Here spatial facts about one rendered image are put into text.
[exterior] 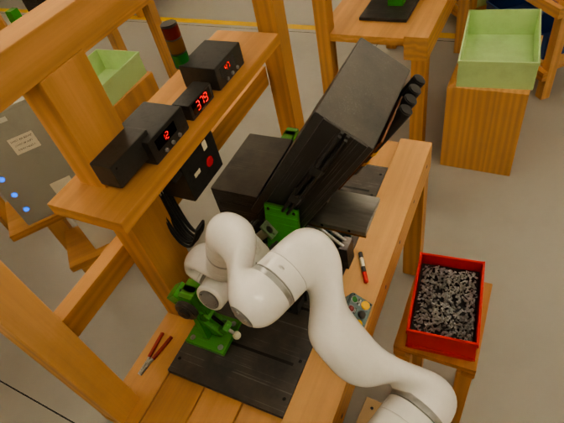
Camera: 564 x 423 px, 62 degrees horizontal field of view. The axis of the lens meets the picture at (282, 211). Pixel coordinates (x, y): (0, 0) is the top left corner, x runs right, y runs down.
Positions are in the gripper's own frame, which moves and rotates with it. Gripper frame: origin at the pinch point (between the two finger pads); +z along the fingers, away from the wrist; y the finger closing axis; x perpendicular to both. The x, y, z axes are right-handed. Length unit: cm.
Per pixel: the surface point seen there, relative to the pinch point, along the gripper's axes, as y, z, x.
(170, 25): 63, 9, -21
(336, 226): -14.6, 14.7, -11.8
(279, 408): -40, -31, 14
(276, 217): 1.3, 2.7, -6.0
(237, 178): 18.6, 14.1, 5.5
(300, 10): 111, 405, 130
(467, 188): -85, 181, 20
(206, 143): 31.8, -0.8, -8.9
